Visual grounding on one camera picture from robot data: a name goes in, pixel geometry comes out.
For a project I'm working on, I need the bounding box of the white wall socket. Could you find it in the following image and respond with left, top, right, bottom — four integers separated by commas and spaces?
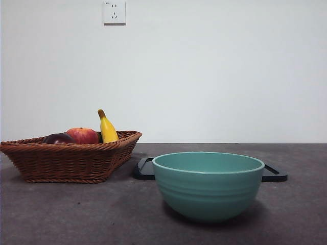
103, 1, 127, 26

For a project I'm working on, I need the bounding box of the teal ribbed bowl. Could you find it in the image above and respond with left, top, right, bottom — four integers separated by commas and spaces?
152, 151, 265, 223

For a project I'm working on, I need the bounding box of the dark purple plum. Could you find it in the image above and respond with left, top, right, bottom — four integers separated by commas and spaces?
42, 133, 77, 144

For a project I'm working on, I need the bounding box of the yellow banana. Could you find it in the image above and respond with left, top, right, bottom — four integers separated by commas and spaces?
97, 109, 120, 144

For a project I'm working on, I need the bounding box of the red apple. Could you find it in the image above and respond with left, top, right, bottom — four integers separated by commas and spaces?
66, 127, 100, 144

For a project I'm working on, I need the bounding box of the black rectangular tray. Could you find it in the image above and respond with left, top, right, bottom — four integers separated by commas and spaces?
132, 157, 288, 182

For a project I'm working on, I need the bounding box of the brown wicker basket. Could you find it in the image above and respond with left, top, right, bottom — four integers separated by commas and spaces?
0, 130, 143, 184

